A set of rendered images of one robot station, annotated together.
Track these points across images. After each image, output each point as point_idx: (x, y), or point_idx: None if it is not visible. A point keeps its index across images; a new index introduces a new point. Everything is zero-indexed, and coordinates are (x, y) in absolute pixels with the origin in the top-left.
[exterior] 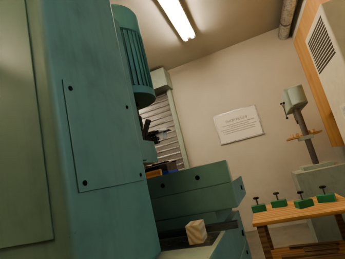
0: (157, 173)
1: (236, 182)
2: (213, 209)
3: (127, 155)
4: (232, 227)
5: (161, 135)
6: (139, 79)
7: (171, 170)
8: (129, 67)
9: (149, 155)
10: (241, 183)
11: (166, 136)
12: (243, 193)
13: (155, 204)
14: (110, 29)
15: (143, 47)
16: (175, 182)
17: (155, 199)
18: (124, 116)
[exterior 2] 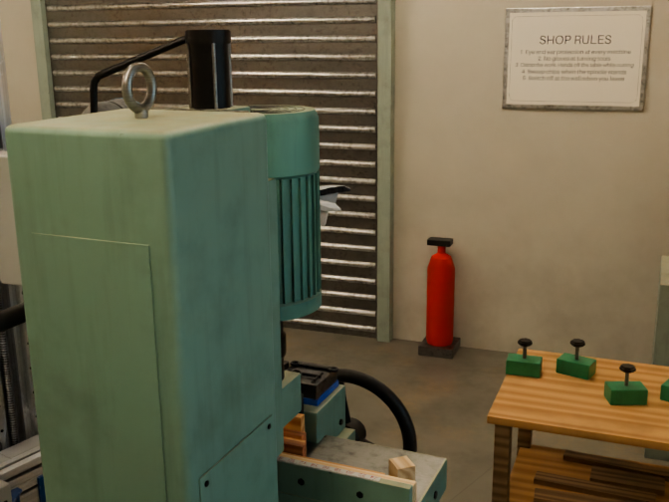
0: (295, 422)
1: (424, 500)
2: None
3: None
4: None
5: (323, 219)
6: (297, 288)
7: (324, 395)
8: (280, 267)
9: (288, 411)
10: (438, 482)
11: (334, 202)
12: (437, 500)
13: (283, 501)
14: (262, 287)
15: (318, 199)
16: (324, 486)
17: (284, 495)
18: (263, 448)
